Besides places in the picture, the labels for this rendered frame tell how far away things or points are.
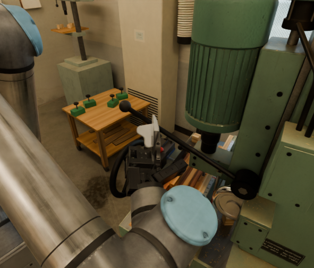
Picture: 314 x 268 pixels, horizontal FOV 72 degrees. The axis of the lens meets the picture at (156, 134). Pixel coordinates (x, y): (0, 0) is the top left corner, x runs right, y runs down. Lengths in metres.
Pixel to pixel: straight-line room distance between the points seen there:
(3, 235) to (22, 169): 0.65
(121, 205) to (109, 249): 1.63
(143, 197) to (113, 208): 1.44
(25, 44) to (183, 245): 0.54
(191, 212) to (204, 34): 0.36
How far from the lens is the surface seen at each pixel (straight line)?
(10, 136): 0.36
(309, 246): 0.75
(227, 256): 0.84
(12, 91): 0.67
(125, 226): 0.74
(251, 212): 0.59
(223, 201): 0.66
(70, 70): 2.76
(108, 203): 1.94
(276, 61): 0.51
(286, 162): 0.46
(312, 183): 0.48
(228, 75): 0.53
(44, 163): 0.33
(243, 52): 0.52
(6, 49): 0.61
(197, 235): 0.32
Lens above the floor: 1.53
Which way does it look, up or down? 36 degrees down
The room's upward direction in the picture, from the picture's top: straight up
